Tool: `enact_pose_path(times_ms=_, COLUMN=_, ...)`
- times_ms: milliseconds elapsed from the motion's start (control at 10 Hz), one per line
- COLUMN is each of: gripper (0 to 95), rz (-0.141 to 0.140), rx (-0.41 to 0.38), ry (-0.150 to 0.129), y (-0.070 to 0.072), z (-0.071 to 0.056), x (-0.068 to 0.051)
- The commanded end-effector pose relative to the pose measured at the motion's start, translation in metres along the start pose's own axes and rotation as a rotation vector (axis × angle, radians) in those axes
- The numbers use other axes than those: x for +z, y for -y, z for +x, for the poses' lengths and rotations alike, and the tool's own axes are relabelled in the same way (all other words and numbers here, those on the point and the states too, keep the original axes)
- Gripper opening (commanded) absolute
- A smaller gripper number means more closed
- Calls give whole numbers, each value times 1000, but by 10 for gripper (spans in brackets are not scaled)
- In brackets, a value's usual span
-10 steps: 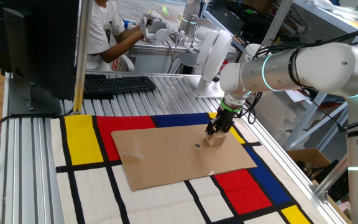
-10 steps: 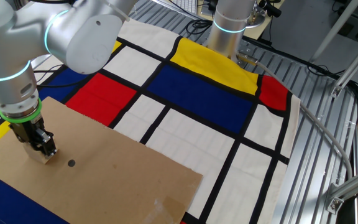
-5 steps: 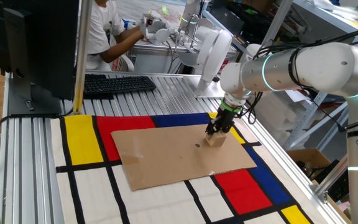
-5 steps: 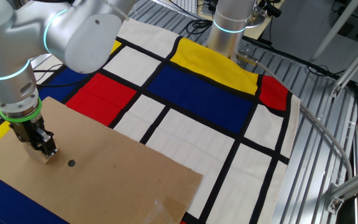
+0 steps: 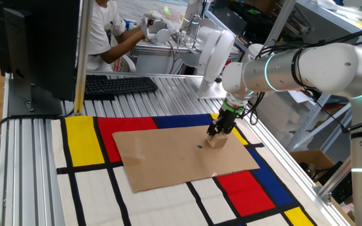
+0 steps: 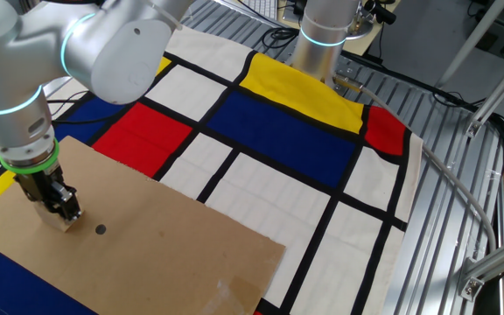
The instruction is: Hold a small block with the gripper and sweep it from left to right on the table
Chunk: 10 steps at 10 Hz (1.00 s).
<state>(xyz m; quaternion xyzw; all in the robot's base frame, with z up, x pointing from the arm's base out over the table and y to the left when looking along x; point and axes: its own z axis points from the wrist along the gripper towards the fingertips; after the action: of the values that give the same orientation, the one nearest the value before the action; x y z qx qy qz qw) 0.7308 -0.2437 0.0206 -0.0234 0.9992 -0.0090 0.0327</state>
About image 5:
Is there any open cardboard box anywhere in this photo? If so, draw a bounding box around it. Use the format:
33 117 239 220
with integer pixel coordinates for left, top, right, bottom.
289 149 336 185

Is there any bare hand of person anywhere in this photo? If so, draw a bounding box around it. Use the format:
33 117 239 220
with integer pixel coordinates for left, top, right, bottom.
136 24 150 40

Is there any grey metal workbench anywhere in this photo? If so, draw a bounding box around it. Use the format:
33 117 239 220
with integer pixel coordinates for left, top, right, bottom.
129 39 241 75

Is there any black crate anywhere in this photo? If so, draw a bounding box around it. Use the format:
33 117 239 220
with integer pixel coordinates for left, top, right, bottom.
317 160 354 205

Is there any white chair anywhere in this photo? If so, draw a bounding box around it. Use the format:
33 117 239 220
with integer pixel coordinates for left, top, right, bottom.
113 55 137 73

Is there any person in white shirt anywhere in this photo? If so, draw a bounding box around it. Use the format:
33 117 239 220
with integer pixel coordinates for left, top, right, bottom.
86 0 131 72

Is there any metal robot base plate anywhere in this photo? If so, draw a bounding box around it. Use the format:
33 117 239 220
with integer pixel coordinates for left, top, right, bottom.
185 76 229 100

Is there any white orange paper sheet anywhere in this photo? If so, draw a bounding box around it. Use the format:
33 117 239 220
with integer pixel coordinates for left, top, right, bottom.
289 90 315 104

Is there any brown cardboard sheet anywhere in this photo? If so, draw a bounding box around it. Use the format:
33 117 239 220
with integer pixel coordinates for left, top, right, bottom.
111 124 261 193

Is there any white teleoperation device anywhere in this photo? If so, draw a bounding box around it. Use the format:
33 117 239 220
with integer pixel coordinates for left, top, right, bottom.
141 11 182 45

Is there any blue grey shelf rack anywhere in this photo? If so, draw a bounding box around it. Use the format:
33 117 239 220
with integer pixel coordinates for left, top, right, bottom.
286 0 362 153

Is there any aluminium table edge rail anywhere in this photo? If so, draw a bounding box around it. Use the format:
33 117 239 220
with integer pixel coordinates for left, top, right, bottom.
243 111 353 226

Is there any aluminium frame strut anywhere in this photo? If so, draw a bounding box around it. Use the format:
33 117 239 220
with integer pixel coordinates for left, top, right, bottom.
313 156 352 205

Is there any slanted aluminium post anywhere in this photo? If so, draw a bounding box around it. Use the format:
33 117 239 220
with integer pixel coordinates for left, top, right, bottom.
264 0 297 45

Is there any black computer monitor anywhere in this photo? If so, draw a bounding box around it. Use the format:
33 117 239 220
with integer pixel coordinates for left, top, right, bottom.
0 0 81 117

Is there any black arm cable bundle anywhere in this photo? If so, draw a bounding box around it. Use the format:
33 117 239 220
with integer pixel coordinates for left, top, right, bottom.
243 26 362 134

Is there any black monitor power cable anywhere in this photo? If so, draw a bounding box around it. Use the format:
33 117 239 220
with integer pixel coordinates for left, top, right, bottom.
0 108 75 192

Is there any white foam packing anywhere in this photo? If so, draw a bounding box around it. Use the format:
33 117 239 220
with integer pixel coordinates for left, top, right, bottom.
251 90 301 148

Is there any black equipment case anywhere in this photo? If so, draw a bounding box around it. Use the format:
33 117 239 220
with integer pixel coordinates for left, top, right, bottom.
204 0 282 41

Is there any colour block patterned cloth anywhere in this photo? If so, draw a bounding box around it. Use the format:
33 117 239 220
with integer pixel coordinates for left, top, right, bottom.
51 113 319 226

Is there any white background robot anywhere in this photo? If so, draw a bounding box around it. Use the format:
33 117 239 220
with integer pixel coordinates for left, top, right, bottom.
180 0 236 95

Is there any black keyboard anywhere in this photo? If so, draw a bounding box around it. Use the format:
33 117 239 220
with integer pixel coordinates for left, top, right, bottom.
84 74 159 101

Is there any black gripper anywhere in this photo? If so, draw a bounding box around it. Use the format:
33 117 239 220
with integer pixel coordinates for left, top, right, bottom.
206 108 242 137

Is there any small wooden block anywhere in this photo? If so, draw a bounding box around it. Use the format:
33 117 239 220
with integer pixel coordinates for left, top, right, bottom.
206 132 229 149

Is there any bare forearm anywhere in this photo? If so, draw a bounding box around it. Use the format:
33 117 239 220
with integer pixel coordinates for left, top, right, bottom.
101 30 143 63

